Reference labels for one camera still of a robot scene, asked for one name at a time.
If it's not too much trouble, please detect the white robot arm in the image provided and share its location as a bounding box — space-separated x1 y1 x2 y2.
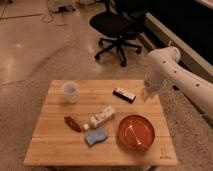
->
141 46 213 119

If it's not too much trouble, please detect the black office chair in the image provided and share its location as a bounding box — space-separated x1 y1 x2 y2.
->
89 0 151 67

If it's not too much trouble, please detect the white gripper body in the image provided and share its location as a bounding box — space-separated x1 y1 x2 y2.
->
143 80 163 95

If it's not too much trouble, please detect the red-orange bowl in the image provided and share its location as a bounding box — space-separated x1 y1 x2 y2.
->
117 115 155 151

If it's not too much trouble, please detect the white device on floor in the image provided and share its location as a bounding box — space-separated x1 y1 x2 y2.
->
47 0 76 13

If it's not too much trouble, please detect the white power strip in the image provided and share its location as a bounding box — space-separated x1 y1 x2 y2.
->
83 106 115 131

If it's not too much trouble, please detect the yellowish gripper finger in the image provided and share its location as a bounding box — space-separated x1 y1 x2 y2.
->
141 89 151 102

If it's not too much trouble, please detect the blue sponge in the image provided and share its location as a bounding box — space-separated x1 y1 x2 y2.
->
85 128 108 146

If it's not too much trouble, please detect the translucent plastic cup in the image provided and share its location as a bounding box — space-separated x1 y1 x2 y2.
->
61 81 79 104

